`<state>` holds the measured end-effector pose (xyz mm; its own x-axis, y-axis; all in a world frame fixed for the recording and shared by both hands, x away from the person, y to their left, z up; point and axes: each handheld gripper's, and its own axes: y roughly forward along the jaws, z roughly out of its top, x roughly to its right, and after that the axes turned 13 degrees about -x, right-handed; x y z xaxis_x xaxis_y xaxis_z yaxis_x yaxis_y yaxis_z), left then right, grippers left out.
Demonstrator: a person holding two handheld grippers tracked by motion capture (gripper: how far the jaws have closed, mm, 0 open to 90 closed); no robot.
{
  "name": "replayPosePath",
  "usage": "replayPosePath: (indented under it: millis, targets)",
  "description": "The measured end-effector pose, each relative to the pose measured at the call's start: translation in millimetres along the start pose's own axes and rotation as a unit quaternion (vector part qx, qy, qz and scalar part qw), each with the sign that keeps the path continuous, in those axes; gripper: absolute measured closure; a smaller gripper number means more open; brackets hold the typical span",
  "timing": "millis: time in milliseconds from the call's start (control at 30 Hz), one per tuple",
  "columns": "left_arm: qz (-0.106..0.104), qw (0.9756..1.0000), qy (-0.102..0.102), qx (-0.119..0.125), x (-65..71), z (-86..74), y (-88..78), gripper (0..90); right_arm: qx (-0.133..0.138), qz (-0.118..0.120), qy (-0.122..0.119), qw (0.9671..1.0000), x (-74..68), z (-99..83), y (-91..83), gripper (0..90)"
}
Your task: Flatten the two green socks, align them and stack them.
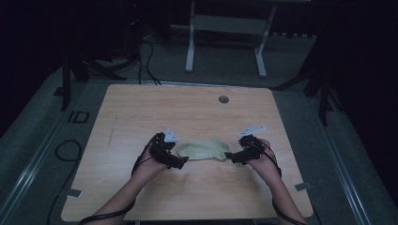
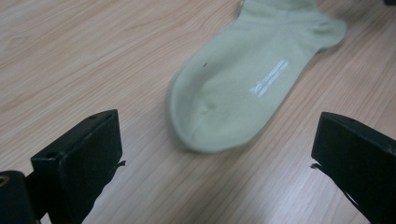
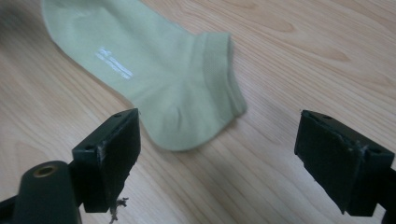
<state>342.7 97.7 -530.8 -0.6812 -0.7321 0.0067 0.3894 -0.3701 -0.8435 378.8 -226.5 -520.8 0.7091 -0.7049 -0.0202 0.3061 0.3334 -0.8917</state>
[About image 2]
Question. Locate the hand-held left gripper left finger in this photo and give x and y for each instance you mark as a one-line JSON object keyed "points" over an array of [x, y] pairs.
{"points": [[84, 168]]}

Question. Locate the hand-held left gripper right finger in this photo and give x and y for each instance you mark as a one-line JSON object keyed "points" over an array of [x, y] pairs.
{"points": [[361, 158]]}

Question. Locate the light green sock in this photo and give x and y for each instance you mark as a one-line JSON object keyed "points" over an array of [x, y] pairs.
{"points": [[243, 84]]}

